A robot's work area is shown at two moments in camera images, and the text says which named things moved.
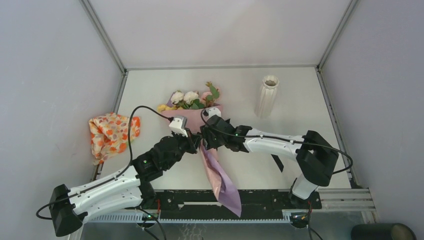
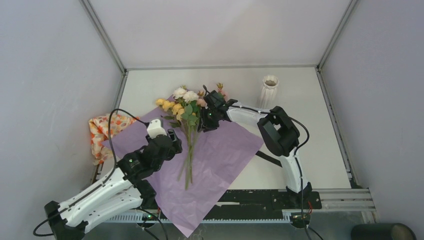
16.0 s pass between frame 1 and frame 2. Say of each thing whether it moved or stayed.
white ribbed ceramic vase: stayed
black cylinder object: stayed
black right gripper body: moved
